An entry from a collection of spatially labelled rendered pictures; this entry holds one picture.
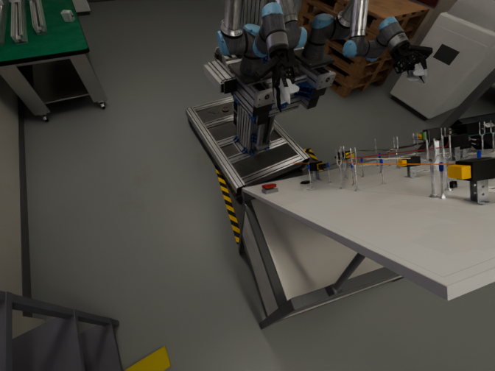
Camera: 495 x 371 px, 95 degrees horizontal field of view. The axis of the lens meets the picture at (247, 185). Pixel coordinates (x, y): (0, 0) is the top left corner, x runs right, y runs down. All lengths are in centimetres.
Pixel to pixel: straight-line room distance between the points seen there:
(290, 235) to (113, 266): 146
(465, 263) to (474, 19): 359
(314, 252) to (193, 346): 109
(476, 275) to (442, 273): 3
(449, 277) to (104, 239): 219
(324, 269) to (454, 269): 86
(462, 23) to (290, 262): 333
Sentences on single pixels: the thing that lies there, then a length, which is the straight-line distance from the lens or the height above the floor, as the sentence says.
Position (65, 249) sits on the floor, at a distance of 239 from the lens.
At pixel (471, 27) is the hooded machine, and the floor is 107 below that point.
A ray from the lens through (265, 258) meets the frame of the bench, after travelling 115.
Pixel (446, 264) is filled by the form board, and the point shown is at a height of 160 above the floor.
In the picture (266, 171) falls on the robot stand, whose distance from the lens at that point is 217.
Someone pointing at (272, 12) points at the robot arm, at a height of 160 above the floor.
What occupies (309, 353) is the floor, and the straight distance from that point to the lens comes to 196.
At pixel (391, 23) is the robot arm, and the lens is 148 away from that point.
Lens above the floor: 188
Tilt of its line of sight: 54 degrees down
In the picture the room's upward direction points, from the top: 7 degrees clockwise
